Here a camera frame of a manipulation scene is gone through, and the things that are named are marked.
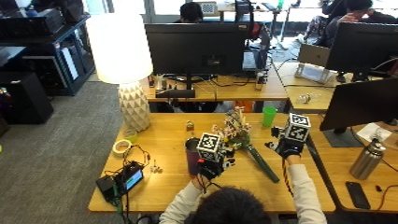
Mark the person's left hand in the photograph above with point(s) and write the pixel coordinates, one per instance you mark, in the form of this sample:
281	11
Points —
212	169

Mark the person's right hand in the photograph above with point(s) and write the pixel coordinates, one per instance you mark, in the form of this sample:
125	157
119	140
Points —
289	148

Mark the white marker cube left glove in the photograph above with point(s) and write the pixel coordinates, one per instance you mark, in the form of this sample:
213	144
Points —
209	146

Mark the white marker cube glove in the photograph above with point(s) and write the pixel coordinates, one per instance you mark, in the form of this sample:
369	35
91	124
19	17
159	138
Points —
209	146
297	127

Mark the white marker cube right glove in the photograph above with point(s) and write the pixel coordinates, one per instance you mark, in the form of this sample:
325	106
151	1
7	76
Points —
297	127

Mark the green plastic cup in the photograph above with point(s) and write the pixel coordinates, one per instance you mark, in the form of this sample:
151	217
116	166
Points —
269	116

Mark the flower bouquet with green stem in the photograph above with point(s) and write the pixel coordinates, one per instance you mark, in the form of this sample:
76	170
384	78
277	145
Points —
239	130

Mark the purple tumbler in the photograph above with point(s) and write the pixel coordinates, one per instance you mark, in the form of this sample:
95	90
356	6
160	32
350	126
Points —
192	157

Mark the small brown bottle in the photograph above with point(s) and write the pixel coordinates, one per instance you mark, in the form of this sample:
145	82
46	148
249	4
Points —
189	125

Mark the clear glass object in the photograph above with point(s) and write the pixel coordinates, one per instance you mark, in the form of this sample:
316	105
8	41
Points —
308	98

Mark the small white figurine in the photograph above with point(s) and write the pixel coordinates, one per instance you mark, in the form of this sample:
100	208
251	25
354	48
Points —
156	169

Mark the white power strip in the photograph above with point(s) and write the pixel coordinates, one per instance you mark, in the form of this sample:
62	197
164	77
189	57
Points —
261	81

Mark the white tablet stand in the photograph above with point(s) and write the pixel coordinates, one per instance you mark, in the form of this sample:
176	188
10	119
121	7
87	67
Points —
313	73

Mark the black monitor with square base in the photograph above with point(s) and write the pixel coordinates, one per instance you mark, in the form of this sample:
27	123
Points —
360	104

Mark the steel water bottle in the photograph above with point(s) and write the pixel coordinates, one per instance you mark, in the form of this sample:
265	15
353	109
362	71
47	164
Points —
368	159

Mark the white paper sheet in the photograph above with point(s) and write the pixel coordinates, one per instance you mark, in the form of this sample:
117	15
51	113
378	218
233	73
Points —
373	131

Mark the black device with lit screen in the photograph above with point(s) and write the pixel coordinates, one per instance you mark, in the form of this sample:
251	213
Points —
131	179

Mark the white tape roll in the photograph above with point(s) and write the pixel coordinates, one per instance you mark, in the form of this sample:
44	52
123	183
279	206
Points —
121	146

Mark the open dark laptop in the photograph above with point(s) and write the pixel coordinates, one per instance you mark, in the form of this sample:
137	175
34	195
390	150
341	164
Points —
256	56

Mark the black smartphone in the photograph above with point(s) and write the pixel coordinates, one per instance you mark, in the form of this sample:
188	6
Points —
357	195

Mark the silver laptop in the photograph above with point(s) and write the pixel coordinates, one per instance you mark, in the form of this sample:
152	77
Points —
313	54

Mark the small black clip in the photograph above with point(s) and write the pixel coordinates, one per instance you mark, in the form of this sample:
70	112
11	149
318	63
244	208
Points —
378	188

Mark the small black box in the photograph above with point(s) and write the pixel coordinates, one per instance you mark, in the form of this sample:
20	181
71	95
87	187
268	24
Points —
106	186

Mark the wide black monitor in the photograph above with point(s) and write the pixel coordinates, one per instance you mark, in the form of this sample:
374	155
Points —
195	48

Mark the black monitor on stand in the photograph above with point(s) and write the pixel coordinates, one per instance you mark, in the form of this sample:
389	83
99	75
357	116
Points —
365	46

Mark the white table lamp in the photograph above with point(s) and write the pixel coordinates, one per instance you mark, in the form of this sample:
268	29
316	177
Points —
120	53

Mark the checkered calibration board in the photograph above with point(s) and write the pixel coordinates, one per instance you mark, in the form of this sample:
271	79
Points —
207	8

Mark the black cabinet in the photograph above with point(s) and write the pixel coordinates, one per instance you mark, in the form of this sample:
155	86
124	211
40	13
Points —
26	97

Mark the black shelf unit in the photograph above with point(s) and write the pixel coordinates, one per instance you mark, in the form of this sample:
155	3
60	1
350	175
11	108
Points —
46	49

